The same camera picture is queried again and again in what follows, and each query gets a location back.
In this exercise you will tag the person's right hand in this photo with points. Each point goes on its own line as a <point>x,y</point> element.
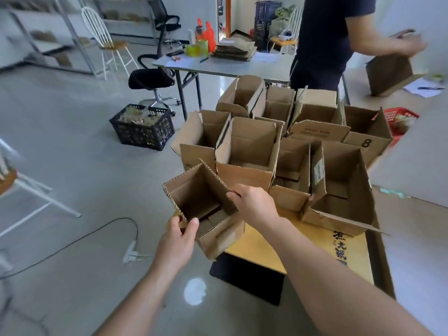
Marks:
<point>257,206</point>

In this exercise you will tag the person's left hand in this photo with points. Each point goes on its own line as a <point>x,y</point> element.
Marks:
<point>175,248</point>

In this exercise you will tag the peeled-surface cardboard box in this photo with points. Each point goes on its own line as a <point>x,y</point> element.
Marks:
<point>224,237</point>

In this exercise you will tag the large torn cardboard box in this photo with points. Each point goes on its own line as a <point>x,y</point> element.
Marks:
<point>336,220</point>

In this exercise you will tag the small brown cardboard box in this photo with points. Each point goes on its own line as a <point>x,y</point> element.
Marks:
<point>367,143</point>

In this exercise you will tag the stack of cardboard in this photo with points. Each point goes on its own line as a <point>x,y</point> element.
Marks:
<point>234,52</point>

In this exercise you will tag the tall brown cardboard box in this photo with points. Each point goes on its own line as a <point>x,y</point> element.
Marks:
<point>388,75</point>

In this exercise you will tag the person's right forearm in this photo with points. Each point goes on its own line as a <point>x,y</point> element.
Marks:
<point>343,293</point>

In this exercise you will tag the person's left forearm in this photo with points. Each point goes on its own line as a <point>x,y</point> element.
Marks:
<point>140,304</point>

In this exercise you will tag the white floor plug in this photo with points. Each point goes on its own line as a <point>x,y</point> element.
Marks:
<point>130,253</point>

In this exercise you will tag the black stool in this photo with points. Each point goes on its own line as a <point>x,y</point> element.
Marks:
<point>245,279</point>

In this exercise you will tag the black crate with scraps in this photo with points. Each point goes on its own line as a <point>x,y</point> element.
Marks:
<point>140,136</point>

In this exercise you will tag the grey folding table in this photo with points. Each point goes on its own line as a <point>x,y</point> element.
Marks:
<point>227,68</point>

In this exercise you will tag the white paper sign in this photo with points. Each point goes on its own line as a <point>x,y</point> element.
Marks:
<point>266,58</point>

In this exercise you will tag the black pen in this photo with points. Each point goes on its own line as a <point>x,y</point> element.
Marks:
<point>204,59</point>

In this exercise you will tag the white foam partition board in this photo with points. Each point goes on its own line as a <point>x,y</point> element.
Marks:
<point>413,164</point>

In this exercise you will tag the red plastic basket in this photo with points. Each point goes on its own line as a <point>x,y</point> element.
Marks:
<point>392,117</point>

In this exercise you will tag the black mesh chair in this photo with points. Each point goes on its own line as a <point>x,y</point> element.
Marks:
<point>150,78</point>

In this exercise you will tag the dark plastic crate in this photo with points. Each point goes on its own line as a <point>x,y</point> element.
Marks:
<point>261,34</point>

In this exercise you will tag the white headset device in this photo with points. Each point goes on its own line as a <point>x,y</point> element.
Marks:
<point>286,34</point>

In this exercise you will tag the flat black device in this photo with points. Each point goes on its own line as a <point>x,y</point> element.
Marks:
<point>175,52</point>

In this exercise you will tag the orange plastic bag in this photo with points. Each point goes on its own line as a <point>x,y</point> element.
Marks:
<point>210,38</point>

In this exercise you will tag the white paper roll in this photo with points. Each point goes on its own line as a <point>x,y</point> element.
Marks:
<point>191,37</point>

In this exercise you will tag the white chair with wooden seat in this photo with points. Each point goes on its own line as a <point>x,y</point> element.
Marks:
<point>7,180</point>
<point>113,45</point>

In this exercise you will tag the small orange bottle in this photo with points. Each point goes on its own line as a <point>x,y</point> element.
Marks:
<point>199,31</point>

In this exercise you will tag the green bag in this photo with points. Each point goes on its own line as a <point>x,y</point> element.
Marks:
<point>280,20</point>

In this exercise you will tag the blue plastic crate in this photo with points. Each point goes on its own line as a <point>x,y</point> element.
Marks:
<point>267,10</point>

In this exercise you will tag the white paper sheets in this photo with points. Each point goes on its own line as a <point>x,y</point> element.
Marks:
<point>416,83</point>

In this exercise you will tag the dark blue pen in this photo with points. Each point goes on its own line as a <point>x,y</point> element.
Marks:
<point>430,88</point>

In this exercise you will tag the white storage shelf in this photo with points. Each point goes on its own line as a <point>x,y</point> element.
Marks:
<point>45,47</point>

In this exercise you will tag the orange door frame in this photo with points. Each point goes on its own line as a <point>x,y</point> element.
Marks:
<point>228,17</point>

